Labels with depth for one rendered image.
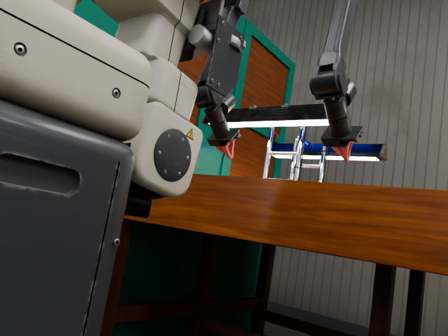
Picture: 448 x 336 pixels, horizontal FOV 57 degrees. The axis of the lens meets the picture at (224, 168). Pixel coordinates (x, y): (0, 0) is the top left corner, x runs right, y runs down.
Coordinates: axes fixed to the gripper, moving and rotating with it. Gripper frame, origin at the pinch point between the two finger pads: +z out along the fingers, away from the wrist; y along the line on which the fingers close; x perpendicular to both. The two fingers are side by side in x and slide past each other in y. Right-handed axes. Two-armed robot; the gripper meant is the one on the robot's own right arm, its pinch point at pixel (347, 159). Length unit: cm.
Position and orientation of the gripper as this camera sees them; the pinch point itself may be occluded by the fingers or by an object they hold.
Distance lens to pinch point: 123.6
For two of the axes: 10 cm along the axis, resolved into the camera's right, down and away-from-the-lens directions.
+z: 3.3, 8.0, 5.0
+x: -5.1, 5.9, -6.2
